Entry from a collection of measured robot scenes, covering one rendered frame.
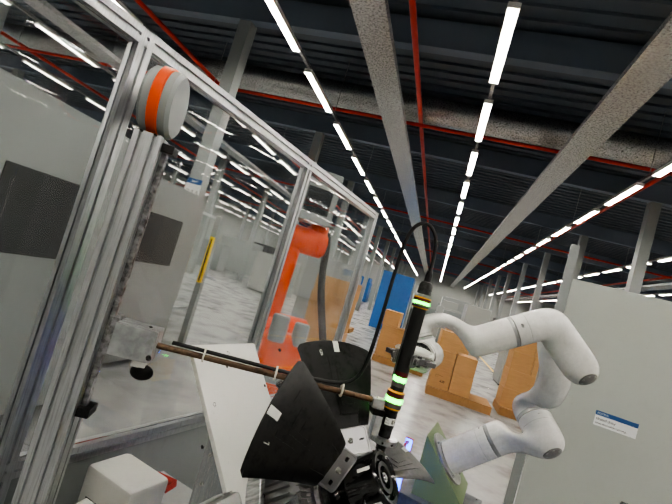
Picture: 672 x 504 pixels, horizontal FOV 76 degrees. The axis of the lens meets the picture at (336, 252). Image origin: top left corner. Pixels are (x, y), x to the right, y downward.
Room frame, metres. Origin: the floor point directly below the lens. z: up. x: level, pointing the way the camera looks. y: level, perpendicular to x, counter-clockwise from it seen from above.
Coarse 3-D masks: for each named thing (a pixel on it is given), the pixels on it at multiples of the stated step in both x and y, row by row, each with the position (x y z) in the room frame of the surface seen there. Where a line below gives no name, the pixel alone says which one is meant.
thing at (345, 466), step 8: (344, 448) 0.93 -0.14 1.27; (344, 456) 0.94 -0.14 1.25; (352, 456) 0.95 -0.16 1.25; (336, 464) 0.93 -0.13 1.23; (344, 464) 0.95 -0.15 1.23; (352, 464) 0.96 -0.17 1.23; (328, 472) 0.92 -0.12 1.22; (344, 472) 0.95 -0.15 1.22; (328, 480) 0.93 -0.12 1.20; (336, 480) 0.94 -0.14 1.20; (328, 488) 0.93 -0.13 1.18; (336, 488) 0.95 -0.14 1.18
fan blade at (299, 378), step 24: (288, 384) 0.83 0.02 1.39; (312, 384) 0.87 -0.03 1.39; (288, 408) 0.83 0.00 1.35; (312, 408) 0.87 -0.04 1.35; (264, 432) 0.79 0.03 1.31; (288, 432) 0.82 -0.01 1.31; (312, 432) 0.86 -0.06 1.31; (336, 432) 0.91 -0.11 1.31; (264, 456) 0.79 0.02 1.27; (288, 456) 0.83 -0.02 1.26; (312, 456) 0.87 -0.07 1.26; (336, 456) 0.92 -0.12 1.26; (288, 480) 0.85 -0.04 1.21; (312, 480) 0.89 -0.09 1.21
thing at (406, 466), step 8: (392, 448) 1.24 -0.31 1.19; (400, 448) 1.28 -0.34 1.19; (392, 456) 1.19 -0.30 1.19; (400, 456) 1.21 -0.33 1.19; (408, 456) 1.25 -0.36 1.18; (392, 464) 1.14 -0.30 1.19; (400, 464) 1.17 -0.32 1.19; (408, 464) 1.20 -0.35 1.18; (416, 464) 1.24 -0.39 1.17; (400, 472) 1.12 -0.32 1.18; (408, 472) 1.15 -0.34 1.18; (416, 472) 1.19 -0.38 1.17; (424, 472) 1.23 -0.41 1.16; (424, 480) 1.18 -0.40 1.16; (432, 480) 1.23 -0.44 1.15
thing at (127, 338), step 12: (120, 324) 0.94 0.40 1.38; (132, 324) 0.96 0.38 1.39; (144, 324) 0.99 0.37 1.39; (108, 336) 0.95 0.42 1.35; (120, 336) 0.94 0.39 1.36; (132, 336) 0.95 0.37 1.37; (144, 336) 0.95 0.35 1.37; (156, 336) 0.95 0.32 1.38; (108, 348) 0.94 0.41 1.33; (120, 348) 0.94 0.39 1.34; (132, 348) 0.95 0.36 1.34; (144, 348) 0.95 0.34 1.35; (156, 348) 0.99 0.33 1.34; (144, 360) 0.95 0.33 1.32
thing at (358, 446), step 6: (360, 426) 1.07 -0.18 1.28; (342, 432) 1.05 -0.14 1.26; (348, 432) 1.05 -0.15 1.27; (354, 432) 1.06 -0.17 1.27; (360, 432) 1.06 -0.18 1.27; (366, 432) 1.06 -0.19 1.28; (348, 438) 1.05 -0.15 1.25; (354, 438) 1.05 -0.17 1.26; (366, 438) 1.05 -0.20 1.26; (348, 444) 1.04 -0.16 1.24; (354, 444) 1.04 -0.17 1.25; (360, 444) 1.04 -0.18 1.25; (366, 444) 1.04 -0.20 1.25; (354, 450) 1.03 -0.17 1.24; (360, 450) 1.03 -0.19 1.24; (366, 450) 1.04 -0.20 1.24
